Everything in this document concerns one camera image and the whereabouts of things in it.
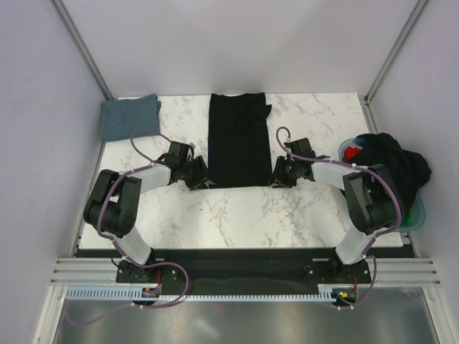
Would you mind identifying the white slotted cable duct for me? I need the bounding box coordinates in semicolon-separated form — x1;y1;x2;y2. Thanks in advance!
65;285;356;302

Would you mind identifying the green garment in basket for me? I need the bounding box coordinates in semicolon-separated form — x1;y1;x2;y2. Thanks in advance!
400;211;419;228

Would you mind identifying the red garment in basket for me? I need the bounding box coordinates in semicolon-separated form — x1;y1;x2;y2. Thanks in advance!
342;146;361;162

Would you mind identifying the right aluminium corner post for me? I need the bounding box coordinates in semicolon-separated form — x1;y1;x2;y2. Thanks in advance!
363;0;430;106

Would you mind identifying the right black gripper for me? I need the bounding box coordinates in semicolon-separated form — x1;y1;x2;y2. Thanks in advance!
268;156;301;188

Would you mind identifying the aluminium corner post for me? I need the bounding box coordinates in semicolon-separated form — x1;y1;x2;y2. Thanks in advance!
49;0;114;100
363;0;430;106

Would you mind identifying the pile of black garments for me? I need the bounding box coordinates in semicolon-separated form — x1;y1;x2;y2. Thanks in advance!
350;133;432;214

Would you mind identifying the black t shirt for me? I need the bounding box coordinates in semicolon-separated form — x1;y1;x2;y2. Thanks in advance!
208;92;272;188

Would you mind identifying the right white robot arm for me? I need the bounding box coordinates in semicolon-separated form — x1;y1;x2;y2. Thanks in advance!
270;138;404;282

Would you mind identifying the blue plastic laundry basket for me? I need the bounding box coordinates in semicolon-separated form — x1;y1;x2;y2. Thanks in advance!
339;138;428;232

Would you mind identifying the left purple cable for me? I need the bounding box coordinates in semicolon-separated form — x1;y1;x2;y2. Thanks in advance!
96;128;189;325

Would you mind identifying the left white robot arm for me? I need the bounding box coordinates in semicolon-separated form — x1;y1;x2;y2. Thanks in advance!
83;141;212;282

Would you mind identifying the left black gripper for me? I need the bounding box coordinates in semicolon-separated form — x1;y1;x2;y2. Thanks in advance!
179;156;216;191

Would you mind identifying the left aluminium corner post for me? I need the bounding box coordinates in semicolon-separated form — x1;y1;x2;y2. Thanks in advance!
49;0;114;100

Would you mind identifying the aluminium frame rail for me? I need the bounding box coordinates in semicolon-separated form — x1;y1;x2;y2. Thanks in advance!
51;258;440;287

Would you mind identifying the folded blue-grey t shirt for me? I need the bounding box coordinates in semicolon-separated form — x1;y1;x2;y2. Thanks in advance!
100;94;161;143

